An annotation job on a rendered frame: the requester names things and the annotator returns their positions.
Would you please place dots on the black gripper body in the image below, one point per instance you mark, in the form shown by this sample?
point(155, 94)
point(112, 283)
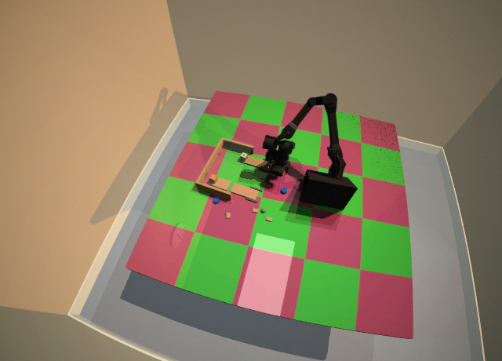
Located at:
point(278, 169)

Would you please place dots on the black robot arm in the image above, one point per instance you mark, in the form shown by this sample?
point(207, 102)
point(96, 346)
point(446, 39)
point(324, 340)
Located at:
point(335, 153)

